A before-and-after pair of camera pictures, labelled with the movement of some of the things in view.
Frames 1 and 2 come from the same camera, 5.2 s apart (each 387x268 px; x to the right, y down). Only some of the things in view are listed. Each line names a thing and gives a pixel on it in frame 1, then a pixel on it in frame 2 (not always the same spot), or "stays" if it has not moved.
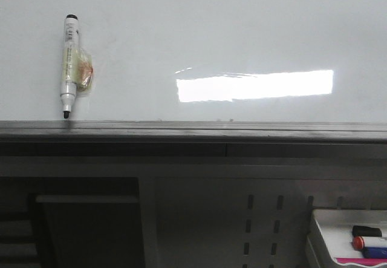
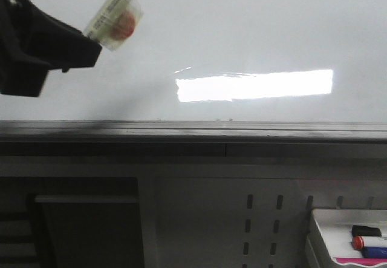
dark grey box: [94, 231] stays
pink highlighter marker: [363, 261] stays
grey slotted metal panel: [241, 221] stays
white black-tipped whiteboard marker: [78, 66] -> [119, 16]
